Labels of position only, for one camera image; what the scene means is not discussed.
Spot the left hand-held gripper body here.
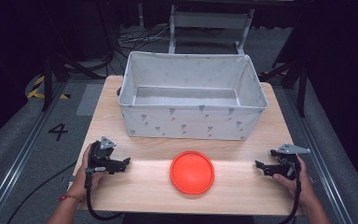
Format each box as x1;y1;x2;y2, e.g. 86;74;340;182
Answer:
88;135;118;175

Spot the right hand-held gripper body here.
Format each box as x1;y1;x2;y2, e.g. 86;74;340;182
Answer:
269;142;311;181

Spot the orange round plate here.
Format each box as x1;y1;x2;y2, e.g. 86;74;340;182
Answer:
169;150;215;196

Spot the white fabric storage box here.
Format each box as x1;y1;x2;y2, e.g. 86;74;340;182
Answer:
117;50;269;141

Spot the person's right hand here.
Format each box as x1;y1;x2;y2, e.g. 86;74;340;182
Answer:
272;155;317;204

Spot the person's left hand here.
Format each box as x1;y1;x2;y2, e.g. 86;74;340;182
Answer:
73;144;107;201

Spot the black metal stand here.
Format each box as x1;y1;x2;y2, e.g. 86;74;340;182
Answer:
258;59;310;119

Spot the yellow black floor tape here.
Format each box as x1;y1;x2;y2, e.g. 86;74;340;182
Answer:
26;75;72;101

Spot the black tripod stand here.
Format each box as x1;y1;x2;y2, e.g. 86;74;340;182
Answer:
41;51;107;112

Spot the grey metal stand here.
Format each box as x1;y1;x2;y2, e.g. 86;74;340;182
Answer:
168;4;256;56

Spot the aluminium floor rail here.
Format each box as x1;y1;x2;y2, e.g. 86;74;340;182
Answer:
0;83;67;224
284;87;354;224

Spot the thick black gripper cable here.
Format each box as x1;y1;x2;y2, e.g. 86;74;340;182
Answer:
85;167;124;222

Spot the orange wrist bracelet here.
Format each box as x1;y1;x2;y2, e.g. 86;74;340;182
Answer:
57;194;83;203

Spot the thin black cable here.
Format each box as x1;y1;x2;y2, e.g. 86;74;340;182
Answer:
5;160;78;224

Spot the bundle of floor cables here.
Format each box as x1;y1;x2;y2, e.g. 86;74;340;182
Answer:
115;23;172;54

